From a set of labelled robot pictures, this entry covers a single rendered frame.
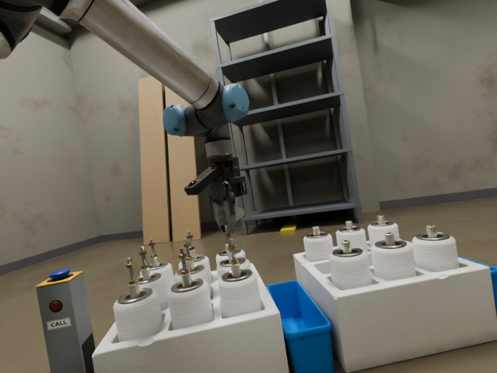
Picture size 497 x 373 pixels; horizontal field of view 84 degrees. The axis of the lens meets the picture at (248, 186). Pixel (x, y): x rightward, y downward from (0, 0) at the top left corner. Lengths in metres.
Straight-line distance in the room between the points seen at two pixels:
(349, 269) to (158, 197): 2.41
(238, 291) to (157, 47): 0.51
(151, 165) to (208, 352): 2.53
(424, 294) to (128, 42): 0.80
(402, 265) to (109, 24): 0.78
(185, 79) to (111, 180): 3.26
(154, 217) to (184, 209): 0.35
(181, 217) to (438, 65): 2.73
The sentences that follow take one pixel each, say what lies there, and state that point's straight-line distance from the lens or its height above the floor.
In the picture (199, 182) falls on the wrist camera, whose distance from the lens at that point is 0.72.
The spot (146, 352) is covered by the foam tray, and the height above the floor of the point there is 0.16.
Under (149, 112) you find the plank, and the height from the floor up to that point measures 1.36.
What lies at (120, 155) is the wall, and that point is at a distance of 3.68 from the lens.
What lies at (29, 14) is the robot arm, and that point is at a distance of 0.60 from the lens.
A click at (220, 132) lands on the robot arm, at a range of 0.77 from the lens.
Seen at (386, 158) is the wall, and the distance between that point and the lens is 2.93.
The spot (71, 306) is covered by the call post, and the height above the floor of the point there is 0.26.
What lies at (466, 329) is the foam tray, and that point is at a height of 0.04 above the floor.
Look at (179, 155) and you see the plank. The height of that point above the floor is 0.82.
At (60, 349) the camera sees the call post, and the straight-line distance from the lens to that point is 0.83.
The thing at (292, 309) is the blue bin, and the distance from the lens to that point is 1.01.
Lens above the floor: 0.47
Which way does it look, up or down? 1 degrees down
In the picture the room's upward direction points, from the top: 9 degrees counter-clockwise
